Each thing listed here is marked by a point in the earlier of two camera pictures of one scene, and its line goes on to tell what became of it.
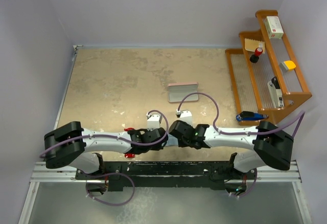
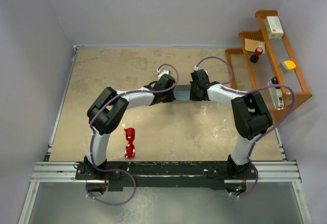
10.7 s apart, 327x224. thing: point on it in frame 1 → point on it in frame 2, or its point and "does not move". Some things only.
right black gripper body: (182, 143) → (194, 95)
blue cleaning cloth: (171, 140) → (182, 95)
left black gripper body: (157, 147) → (168, 96)
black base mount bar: (133, 176) does not move
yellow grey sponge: (286, 65) does not move
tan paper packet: (251, 45) does not move
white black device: (276, 92) does not move
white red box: (274, 27) does not move
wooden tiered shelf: (266, 82) does not move
